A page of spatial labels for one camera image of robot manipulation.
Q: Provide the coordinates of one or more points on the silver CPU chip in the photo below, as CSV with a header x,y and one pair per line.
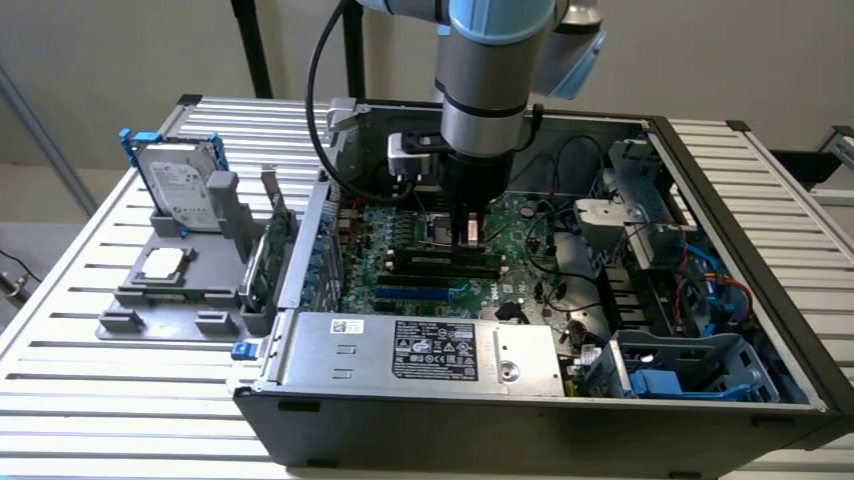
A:
x,y
161,263

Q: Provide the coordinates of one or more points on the black expansion slot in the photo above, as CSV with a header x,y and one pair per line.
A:
x,y
416,281

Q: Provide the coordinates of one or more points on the hard disk in blue frame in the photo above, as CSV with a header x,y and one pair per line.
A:
x,y
176,185

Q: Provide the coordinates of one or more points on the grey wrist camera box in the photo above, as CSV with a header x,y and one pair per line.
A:
x,y
408,159

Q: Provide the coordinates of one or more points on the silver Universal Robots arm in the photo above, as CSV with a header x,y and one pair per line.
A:
x,y
480,65

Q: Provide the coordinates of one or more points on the grey parts rack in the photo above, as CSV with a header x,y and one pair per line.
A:
x,y
193,280

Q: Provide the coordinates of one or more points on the blue expansion slot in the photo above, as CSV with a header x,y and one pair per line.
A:
x,y
416,295

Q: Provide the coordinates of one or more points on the blue plastic disk bracket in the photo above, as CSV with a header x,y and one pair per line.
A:
x,y
656,382

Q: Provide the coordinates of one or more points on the green motherboard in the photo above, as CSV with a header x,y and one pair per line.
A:
x,y
427,265

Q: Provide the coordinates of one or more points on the grey case corner bracket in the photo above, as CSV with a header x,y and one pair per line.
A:
x,y
342,114

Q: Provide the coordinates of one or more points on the black RAM slot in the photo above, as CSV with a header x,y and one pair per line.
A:
x,y
443,271
420,251

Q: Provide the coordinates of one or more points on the silver power supply unit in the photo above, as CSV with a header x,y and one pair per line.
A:
x,y
414,355

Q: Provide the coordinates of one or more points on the black metal stand post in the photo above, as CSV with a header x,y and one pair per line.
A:
x,y
256,47

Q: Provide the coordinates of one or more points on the grey metal disk bay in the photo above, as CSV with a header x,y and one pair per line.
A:
x,y
634,200

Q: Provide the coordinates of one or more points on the black open PC case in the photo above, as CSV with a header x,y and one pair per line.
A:
x,y
534,410

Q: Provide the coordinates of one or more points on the blue case latch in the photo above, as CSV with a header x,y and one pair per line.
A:
x,y
244,350

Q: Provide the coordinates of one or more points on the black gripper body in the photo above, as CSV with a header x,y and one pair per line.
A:
x,y
475,176

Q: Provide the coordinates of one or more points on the CPU socket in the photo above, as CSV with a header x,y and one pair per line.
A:
x,y
436,227

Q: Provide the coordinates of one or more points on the green graphics card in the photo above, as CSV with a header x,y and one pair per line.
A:
x,y
269,245

